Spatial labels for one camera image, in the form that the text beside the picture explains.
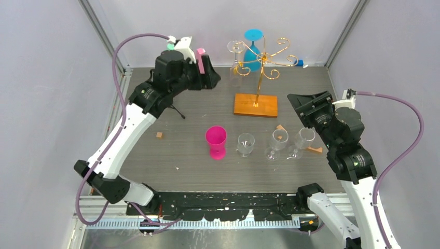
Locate black base bar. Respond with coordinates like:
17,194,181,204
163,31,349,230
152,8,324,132
126,192,311,222

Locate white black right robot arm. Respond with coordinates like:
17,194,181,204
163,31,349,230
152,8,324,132
287,89,400,248

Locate clear wine glass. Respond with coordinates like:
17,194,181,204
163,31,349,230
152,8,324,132
287,128,316,159
265,129,289,161

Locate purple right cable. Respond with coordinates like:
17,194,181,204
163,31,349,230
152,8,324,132
354,91,425,249

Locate gold wire wine glass rack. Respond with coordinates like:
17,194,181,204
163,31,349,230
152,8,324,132
233,36,299,118

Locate blue wine glass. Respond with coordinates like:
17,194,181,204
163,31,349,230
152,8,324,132
243,29,263,72

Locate black mini tripod stand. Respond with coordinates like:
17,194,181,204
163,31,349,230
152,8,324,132
170,105,186,119

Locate small wooden arch block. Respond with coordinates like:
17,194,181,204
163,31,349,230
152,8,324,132
306,147,323,154

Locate clear flute glass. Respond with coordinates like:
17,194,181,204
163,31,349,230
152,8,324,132
227,40,244,87

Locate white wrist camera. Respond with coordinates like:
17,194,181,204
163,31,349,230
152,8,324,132
332,89,356,109
167,36,197,64

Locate clear ribbed tumbler glass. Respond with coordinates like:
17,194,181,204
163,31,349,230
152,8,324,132
237,133,255,157

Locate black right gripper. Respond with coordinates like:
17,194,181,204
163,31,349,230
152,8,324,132
286,89,337,148

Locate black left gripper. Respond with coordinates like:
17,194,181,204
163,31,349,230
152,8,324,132
171,56,222,97

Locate blue cube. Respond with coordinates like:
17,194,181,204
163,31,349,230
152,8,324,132
296,60,304,67

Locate pink wine glass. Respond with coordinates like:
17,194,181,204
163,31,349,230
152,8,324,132
205,126,227,160

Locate pink metronome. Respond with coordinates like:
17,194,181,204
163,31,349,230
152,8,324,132
196,48,205,74

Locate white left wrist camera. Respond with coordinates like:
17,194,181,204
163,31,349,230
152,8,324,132
167,36,197,64

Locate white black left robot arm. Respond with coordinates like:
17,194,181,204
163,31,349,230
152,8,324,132
74,48,221,215

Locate mint green microphone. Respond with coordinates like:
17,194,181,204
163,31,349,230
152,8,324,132
167,43,175,50

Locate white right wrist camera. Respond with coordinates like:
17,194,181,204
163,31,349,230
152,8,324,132
332,89,356,109

